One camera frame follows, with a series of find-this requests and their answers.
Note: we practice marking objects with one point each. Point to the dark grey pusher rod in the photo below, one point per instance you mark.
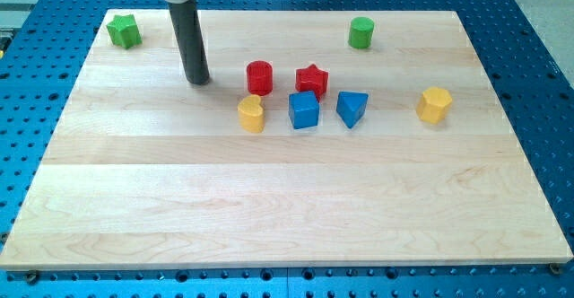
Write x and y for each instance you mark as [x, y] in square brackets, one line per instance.
[187, 28]

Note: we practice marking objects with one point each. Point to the green star block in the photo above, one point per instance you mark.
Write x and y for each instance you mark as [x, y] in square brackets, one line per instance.
[123, 31]

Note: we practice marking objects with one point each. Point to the red star block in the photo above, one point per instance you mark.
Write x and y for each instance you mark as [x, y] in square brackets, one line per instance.
[312, 79]

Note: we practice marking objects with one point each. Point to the red cylinder block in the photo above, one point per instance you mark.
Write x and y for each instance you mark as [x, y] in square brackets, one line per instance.
[260, 77]

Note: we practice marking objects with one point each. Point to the yellow heart block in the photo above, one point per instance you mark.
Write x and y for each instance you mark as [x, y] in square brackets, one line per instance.
[251, 114]

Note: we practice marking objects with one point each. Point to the blue cube block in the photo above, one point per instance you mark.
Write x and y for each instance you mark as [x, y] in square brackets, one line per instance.
[303, 109]

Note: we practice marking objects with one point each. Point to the green cylinder block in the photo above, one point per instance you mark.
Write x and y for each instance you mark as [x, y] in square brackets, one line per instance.
[360, 32]

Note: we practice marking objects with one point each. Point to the light wooden board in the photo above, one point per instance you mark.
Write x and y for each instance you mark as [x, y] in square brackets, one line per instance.
[145, 170]

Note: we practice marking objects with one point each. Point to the blue triangle block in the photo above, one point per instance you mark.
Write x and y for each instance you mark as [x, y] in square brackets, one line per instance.
[351, 107]

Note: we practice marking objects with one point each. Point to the yellow hexagon block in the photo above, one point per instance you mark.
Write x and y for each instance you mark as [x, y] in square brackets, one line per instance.
[434, 105]

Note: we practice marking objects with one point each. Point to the left board clamp screw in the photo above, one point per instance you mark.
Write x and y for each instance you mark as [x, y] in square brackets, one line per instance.
[31, 277]

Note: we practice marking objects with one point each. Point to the board clamp screw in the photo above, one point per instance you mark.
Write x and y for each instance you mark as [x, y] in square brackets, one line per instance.
[31, 277]
[555, 269]

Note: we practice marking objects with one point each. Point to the right board clamp screw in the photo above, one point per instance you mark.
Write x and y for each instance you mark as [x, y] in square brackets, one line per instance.
[555, 269]

